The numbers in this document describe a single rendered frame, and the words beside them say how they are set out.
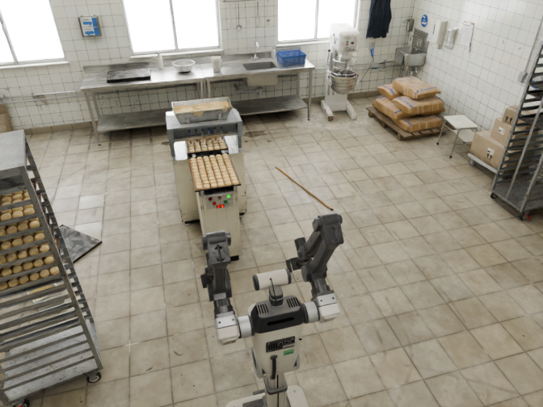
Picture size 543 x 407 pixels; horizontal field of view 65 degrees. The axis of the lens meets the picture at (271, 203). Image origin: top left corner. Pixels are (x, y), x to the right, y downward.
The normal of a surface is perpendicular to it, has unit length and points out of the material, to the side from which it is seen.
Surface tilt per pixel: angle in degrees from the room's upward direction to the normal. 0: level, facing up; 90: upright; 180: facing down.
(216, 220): 90
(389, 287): 0
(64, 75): 90
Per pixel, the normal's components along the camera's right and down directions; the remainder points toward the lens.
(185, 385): -0.01, -0.82
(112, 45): 0.26, 0.55
